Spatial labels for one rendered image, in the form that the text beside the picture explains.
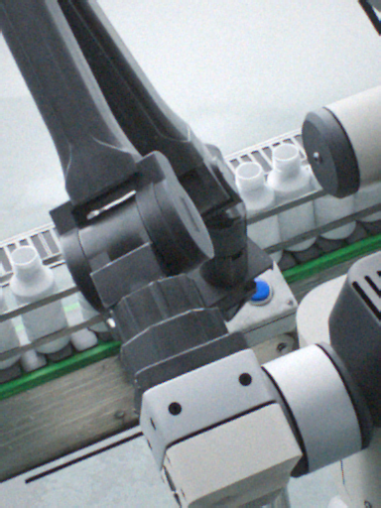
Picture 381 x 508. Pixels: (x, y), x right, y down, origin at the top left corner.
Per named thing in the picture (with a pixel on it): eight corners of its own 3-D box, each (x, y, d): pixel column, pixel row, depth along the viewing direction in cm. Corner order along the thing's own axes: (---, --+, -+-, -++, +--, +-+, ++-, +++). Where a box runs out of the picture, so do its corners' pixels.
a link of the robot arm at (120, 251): (112, 326, 101) (172, 295, 100) (63, 212, 104) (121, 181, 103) (153, 337, 110) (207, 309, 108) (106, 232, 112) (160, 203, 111)
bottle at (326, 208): (363, 221, 191) (356, 133, 180) (343, 247, 187) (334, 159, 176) (327, 210, 194) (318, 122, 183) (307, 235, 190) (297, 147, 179)
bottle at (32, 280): (79, 329, 183) (54, 244, 172) (59, 360, 180) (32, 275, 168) (43, 320, 186) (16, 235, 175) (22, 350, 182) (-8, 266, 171)
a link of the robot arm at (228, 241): (200, 228, 139) (252, 216, 140) (185, 183, 144) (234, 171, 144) (204, 268, 145) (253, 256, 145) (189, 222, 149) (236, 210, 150)
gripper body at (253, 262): (172, 283, 152) (168, 243, 146) (240, 238, 155) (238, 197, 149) (206, 317, 148) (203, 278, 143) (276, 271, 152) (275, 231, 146)
